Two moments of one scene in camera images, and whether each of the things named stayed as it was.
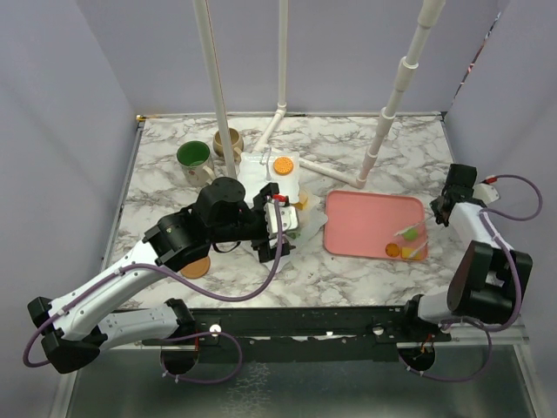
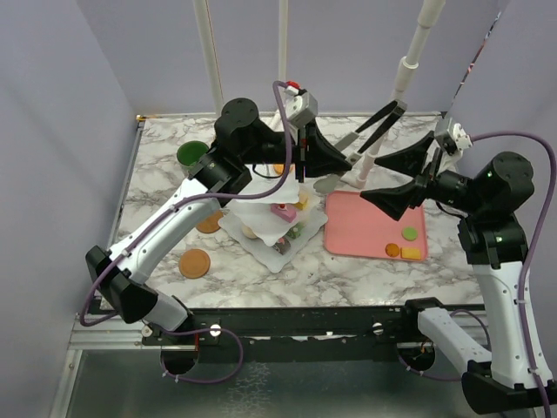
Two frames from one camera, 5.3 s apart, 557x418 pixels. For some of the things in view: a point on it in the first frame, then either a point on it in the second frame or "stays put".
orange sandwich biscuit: (283, 165) stays put
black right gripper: (434, 205) → (411, 160)
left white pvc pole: (204, 23) stays put
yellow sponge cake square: (303, 202) stays put
